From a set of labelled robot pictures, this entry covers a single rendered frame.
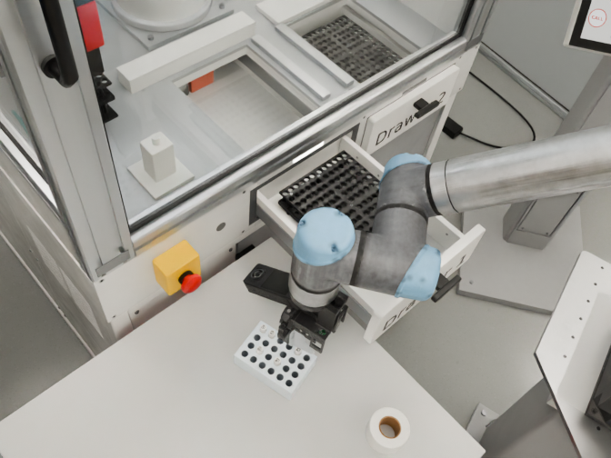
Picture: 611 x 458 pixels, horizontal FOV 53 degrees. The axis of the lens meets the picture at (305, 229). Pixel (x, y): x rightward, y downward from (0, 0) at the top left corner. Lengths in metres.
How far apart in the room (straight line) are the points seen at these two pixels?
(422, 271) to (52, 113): 0.48
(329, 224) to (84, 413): 0.58
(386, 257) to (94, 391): 0.60
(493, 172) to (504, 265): 1.48
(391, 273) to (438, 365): 1.30
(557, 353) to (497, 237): 1.09
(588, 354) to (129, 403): 0.87
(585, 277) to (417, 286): 0.69
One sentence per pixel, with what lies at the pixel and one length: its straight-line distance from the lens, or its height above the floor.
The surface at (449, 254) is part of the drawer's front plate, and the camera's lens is 1.13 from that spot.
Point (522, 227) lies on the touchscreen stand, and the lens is 2.29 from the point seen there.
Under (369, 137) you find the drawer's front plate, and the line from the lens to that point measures 1.33.
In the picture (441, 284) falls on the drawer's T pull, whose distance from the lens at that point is 1.11.
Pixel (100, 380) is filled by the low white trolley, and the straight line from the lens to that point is 1.17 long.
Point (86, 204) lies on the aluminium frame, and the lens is 0.89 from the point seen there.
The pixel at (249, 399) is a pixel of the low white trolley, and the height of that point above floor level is 0.76.
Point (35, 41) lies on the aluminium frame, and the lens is 0.70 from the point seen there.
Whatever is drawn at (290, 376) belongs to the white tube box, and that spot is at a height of 0.80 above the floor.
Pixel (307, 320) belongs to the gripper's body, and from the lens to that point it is 0.95.
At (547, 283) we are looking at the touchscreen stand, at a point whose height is 0.04.
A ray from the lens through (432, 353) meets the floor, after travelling 2.08.
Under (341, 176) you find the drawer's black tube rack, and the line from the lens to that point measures 1.26.
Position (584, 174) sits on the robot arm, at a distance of 0.81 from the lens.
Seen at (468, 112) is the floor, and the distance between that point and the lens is 2.82.
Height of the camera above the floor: 1.83
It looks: 55 degrees down
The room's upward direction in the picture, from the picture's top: 10 degrees clockwise
